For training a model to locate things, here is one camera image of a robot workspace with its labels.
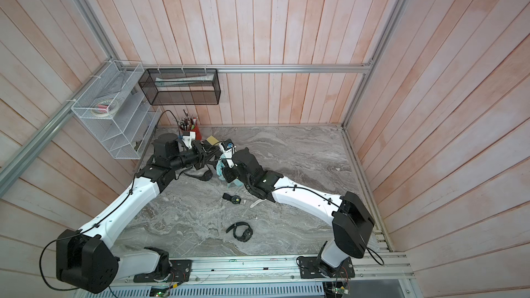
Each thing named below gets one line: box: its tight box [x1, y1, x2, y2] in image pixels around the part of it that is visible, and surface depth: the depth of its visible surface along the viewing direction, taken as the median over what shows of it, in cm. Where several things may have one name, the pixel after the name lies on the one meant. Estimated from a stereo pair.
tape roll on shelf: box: [91, 100, 119, 117], surface depth 75 cm
